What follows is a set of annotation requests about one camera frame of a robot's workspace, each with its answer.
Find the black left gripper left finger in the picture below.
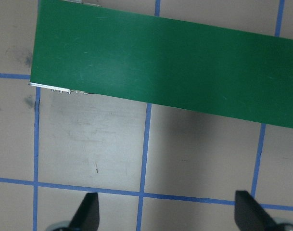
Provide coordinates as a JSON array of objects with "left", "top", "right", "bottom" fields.
[{"left": 67, "top": 192, "right": 100, "bottom": 231}]

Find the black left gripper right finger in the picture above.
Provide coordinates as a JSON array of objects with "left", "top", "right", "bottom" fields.
[{"left": 234, "top": 191, "right": 277, "bottom": 231}]

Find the green conveyor belt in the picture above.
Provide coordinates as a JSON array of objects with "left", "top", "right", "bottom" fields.
[{"left": 30, "top": 0, "right": 293, "bottom": 128}]

